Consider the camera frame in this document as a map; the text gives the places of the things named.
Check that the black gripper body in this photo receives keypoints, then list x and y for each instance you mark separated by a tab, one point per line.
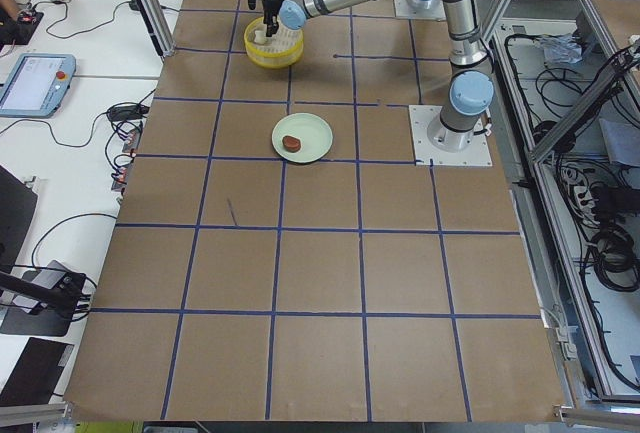
272	6

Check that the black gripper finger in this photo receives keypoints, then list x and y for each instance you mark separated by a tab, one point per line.
271	25

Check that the white bun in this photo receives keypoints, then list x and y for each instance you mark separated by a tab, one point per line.
259	37

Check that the lower yellow steamer layer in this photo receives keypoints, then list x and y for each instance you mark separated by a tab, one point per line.
282	50

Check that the person hand at desk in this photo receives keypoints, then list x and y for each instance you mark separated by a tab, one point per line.
9	9

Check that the light green plate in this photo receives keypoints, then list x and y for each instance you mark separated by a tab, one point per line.
313	133

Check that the brown bun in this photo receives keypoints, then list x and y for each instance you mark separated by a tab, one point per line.
291	143

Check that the black power adapter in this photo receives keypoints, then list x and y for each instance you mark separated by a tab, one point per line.
127	112

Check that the blue teach pendant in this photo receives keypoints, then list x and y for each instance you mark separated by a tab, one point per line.
37	85

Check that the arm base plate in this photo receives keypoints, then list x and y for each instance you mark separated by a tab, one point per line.
402	10
434	145

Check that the black camera stand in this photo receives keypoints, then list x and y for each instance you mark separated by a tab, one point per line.
45	299

